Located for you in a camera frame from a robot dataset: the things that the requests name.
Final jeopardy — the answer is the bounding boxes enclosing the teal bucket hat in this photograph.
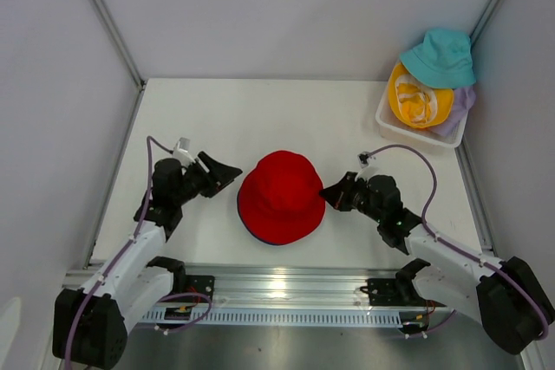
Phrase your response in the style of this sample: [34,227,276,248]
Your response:
[399,28,476,89]

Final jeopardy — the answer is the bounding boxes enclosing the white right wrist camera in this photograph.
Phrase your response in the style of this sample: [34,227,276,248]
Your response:
[356,152,378,180]

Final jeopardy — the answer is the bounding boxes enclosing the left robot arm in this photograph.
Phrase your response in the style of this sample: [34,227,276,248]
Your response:
[52,151,242,369]

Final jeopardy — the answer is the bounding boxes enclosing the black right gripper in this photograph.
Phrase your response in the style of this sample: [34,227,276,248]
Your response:
[319,171,383,224]

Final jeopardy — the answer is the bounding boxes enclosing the lilac bucket hat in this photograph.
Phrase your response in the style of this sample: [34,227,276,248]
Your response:
[430,86,476,137]

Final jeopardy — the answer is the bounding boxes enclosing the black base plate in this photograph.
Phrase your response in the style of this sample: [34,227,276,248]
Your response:
[356,277,445,308]
[186,275,215,304]

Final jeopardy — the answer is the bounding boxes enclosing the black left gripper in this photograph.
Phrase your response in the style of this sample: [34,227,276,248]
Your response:
[173,152,241,205]

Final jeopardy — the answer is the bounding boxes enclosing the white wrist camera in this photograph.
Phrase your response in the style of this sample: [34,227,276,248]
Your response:
[356,152,378,180]
[172,137,194,166]

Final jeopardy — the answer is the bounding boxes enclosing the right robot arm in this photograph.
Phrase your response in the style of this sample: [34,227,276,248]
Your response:
[319,172,554,354]

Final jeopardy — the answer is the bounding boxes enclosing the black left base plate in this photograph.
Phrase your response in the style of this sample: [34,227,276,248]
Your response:
[186,275,215,304]

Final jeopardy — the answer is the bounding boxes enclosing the red bucket hat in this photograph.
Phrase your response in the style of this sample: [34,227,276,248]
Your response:
[238,150,325,241]

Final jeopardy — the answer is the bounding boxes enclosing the white slotted cable duct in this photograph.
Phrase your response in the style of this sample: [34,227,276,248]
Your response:
[140,307,402,328]

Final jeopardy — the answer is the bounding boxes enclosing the blue bucket hat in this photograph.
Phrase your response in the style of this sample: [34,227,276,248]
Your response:
[237,192,304,246]

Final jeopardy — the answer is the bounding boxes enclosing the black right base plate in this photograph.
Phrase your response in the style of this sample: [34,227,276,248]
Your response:
[356,277,445,308]

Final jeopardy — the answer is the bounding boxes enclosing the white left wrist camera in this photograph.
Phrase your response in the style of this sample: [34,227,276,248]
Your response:
[172,137,194,166]

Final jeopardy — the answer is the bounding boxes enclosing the aluminium mounting rail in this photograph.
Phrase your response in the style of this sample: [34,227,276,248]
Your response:
[55,260,531,313]

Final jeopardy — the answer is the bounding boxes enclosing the yellow bucket hat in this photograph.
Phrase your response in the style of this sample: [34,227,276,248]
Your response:
[386,62,454,129]

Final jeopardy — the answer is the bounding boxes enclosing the white plastic basket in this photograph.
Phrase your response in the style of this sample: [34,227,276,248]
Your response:
[375,84,467,153]

